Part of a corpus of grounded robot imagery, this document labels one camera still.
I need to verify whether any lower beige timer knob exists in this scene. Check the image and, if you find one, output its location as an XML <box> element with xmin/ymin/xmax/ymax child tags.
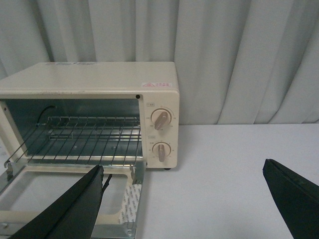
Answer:
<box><xmin>152</xmin><ymin>142</ymin><xmax>171</xmax><ymax>162</ymax></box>

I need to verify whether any red warning sticker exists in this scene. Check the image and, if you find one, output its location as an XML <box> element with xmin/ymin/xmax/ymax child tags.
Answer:
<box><xmin>142</xmin><ymin>82</ymin><xmax>172</xmax><ymax>88</ymax></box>

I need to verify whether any white pleated curtain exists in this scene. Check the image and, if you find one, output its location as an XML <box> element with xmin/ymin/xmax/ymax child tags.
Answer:
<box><xmin>0</xmin><ymin>0</ymin><xmax>319</xmax><ymax>124</ymax></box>

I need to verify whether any cream glass oven door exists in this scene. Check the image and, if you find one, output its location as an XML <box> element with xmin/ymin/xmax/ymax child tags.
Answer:
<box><xmin>0</xmin><ymin>162</ymin><xmax>145</xmax><ymax>239</ymax></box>

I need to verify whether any cream Toshiba toaster oven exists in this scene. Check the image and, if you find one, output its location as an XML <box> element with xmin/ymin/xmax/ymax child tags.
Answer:
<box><xmin>0</xmin><ymin>62</ymin><xmax>179</xmax><ymax>168</ymax></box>

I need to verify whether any metal wire oven rack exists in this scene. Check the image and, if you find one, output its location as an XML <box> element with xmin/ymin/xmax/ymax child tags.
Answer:
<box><xmin>7</xmin><ymin>117</ymin><xmax>143</xmax><ymax>166</ymax></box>

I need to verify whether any upper beige temperature knob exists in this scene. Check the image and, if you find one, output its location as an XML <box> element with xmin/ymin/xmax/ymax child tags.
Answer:
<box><xmin>151</xmin><ymin>109</ymin><xmax>171</xmax><ymax>130</ymax></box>

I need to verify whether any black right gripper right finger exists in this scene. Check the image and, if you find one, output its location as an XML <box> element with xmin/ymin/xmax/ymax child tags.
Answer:
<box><xmin>263</xmin><ymin>159</ymin><xmax>319</xmax><ymax>239</ymax></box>

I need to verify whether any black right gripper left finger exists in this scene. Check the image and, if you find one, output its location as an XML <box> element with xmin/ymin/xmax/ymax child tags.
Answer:
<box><xmin>10</xmin><ymin>165</ymin><xmax>104</xmax><ymax>239</ymax></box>

